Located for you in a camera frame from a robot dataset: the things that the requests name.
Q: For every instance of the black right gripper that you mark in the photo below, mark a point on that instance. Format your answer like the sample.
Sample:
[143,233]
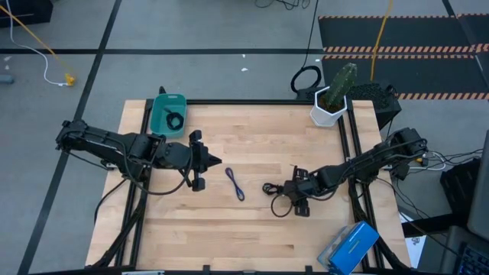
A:
[303,188]

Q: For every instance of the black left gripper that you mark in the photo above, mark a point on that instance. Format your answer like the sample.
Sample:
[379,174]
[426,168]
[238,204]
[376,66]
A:
[177,156]

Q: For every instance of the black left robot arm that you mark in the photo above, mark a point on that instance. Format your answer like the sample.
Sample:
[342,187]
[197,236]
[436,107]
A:
[99,141]

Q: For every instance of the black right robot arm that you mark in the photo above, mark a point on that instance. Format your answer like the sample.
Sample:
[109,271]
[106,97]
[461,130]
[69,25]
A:
[366,160]

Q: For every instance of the teal plastic bin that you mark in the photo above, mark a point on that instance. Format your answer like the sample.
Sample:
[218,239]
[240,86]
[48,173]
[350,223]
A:
[160,122]

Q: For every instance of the white hexagonal plant pot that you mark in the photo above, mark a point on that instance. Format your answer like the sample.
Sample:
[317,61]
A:
[322,118]

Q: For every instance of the blue cardboard box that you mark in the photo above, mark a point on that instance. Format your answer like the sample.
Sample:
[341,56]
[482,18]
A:
[351,248]

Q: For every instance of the green cactus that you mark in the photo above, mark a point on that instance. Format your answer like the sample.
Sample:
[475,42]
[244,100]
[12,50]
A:
[342,84]

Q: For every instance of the white paper sheet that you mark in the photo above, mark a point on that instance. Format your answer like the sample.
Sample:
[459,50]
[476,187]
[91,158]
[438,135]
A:
[414,240]

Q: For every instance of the black equipment case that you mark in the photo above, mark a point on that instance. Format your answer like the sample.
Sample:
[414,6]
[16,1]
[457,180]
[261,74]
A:
[458,187]

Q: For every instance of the black keyboard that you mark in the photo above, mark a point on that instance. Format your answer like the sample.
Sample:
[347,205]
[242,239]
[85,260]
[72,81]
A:
[475,261]

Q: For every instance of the black hazard-striped floor mat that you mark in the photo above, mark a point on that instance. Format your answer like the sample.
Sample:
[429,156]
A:
[420,34]

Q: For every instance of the small grey block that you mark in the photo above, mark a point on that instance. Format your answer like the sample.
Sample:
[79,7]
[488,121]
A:
[5,79]

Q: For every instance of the black box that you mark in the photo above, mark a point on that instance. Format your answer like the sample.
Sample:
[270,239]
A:
[23,13]

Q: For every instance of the black aluminium table frame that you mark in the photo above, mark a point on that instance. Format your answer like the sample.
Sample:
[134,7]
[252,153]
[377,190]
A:
[248,102]

